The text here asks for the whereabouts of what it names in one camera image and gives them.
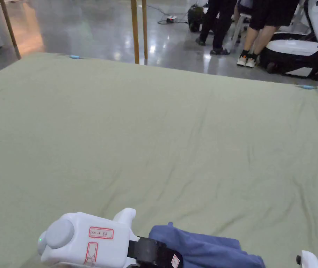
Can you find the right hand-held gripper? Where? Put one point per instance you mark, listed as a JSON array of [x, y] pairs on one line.
[[308, 259]]

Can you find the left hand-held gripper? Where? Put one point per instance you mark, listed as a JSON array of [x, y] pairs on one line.
[[78, 240]]

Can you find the dark blue shirt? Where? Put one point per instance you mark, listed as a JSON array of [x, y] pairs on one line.
[[203, 248]]

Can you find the bed with pale green sheet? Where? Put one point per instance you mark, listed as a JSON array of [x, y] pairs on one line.
[[159, 134]]

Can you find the blue sheet clip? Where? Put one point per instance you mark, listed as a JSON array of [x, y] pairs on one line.
[[74, 57], [308, 87]]

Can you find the white and black robot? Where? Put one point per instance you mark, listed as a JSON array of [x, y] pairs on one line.
[[296, 50]]

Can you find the wooden pole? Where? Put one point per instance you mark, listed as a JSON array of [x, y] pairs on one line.
[[144, 28], [9, 30], [135, 30]]

